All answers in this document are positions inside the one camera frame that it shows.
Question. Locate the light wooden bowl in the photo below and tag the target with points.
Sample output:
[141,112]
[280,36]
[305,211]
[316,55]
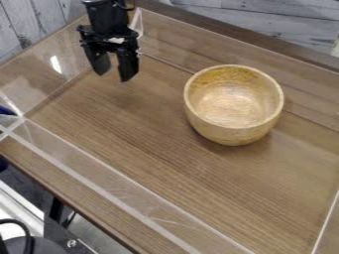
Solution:
[233,103]

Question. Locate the black table leg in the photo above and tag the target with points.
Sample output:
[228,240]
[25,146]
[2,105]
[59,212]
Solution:
[57,210]

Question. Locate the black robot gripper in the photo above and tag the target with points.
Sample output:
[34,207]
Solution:
[108,35]

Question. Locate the blue object at edge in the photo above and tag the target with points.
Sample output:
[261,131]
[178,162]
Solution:
[6,111]

